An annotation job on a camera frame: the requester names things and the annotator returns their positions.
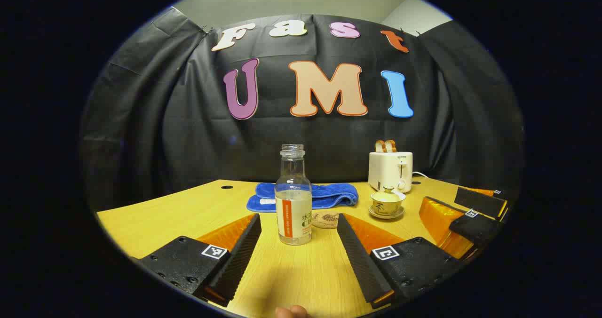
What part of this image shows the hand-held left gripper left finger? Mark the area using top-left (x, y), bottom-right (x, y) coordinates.
top-left (134, 213), bottom-right (262, 308)

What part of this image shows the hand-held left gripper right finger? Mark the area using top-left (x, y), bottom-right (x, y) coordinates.
top-left (337, 213), bottom-right (466, 309)

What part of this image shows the round cork coaster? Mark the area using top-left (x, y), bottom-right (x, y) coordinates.
top-left (311, 211), bottom-right (340, 229)

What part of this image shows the cream teacup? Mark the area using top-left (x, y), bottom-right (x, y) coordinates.
top-left (371, 197), bottom-right (404, 216)

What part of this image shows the cream teacup lid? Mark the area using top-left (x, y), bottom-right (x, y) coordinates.
top-left (371, 185), bottom-right (406, 204)

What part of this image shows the clear water bottle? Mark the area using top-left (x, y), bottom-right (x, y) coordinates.
top-left (275, 144), bottom-right (313, 246)

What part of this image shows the blue towel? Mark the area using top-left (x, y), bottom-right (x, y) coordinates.
top-left (246, 183), bottom-right (359, 213)

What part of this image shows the cream toaster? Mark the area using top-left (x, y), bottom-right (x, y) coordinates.
top-left (368, 151), bottom-right (413, 194)

